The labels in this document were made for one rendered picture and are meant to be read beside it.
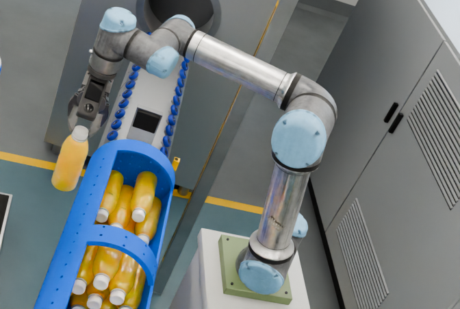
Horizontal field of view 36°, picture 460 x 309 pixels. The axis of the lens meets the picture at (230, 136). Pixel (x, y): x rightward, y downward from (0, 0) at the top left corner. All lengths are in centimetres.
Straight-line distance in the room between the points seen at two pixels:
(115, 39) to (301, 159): 50
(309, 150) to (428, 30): 218
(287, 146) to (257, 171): 292
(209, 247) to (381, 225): 162
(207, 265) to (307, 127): 67
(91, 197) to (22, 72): 261
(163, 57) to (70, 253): 58
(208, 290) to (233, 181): 234
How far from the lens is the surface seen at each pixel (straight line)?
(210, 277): 202
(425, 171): 333
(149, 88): 305
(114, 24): 162
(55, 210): 369
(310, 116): 154
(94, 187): 207
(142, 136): 271
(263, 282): 180
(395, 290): 338
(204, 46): 170
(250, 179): 436
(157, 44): 163
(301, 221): 192
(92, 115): 168
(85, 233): 191
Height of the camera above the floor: 256
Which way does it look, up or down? 33 degrees down
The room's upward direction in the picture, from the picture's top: 25 degrees clockwise
